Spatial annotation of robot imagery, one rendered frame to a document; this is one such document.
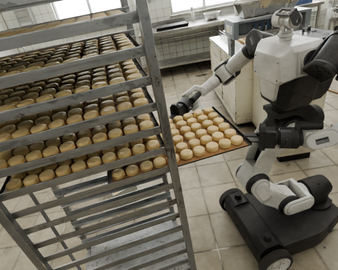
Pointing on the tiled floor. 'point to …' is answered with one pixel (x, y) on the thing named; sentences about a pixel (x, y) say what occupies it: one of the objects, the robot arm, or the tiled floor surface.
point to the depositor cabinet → (235, 101)
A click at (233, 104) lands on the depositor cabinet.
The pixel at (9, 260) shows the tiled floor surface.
